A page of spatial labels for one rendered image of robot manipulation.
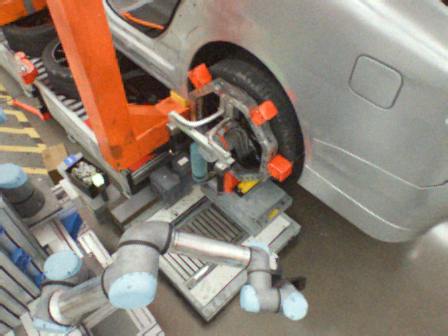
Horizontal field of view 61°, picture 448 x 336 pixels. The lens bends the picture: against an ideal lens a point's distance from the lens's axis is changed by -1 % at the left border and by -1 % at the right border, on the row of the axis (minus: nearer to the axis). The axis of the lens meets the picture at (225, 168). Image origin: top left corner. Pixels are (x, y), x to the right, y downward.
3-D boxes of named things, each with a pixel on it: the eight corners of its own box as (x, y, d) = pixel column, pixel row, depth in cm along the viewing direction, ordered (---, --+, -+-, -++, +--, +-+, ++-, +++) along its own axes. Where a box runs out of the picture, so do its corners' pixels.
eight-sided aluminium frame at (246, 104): (270, 192, 204) (283, 118, 162) (261, 199, 201) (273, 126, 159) (200, 138, 228) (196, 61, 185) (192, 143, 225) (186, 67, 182)
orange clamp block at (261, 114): (268, 118, 172) (278, 112, 164) (256, 127, 168) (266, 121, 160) (259, 105, 171) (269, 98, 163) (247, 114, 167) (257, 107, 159)
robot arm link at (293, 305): (284, 295, 112) (311, 297, 113) (274, 282, 123) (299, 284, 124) (280, 321, 112) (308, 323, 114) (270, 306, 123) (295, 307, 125)
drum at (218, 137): (244, 146, 197) (246, 127, 186) (214, 169, 188) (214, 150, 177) (225, 132, 203) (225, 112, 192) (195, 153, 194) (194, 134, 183)
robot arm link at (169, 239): (119, 219, 116) (258, 254, 134) (113, 253, 109) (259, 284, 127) (131, 201, 108) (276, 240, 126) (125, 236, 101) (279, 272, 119)
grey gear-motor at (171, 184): (217, 184, 268) (216, 151, 241) (170, 221, 250) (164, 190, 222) (199, 170, 276) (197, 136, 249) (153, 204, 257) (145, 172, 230)
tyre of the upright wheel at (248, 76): (220, 31, 200) (229, 128, 247) (185, 49, 190) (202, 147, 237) (326, 73, 165) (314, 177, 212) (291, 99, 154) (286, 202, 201)
